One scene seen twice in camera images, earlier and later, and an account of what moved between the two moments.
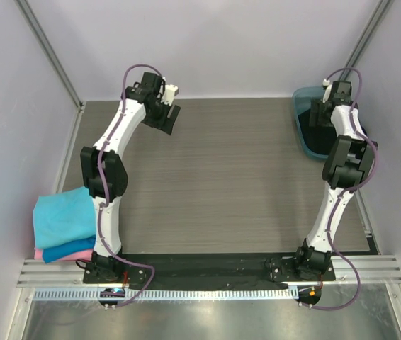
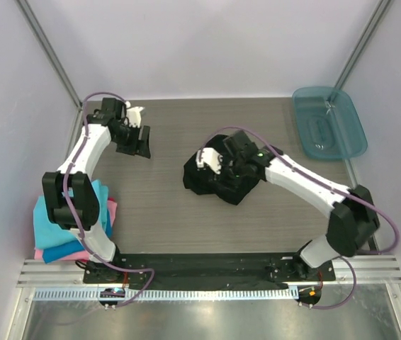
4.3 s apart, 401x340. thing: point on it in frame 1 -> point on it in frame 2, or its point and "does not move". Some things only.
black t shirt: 319,139 -> 236,182
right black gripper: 320,115 -> 227,167
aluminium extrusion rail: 375,270 does not move
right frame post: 363,38 does not move
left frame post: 52,54 does not move
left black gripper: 156,124 -> 144,150
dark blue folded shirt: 83,244 does not move
